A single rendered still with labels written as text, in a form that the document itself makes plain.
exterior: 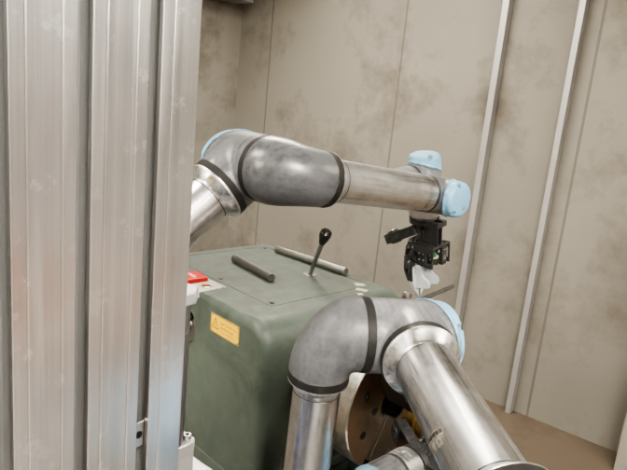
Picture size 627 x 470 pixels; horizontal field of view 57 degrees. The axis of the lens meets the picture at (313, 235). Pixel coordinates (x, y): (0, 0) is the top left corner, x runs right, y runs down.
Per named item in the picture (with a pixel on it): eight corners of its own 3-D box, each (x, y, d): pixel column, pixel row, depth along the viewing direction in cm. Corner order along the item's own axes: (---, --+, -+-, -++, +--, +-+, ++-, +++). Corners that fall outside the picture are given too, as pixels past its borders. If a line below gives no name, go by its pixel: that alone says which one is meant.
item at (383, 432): (384, 410, 133) (363, 460, 132) (372, 407, 130) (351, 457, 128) (424, 433, 125) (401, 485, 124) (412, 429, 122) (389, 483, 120)
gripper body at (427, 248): (431, 273, 136) (432, 225, 132) (402, 264, 142) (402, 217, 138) (450, 263, 141) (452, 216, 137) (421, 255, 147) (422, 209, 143)
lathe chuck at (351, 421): (300, 458, 125) (339, 318, 124) (386, 441, 148) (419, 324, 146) (330, 479, 119) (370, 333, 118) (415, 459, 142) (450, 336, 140)
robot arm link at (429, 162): (398, 154, 133) (424, 147, 137) (398, 200, 136) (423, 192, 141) (424, 158, 127) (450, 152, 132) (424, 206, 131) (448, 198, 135)
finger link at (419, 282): (426, 305, 141) (426, 270, 138) (407, 297, 145) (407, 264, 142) (434, 300, 143) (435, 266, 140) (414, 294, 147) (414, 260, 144)
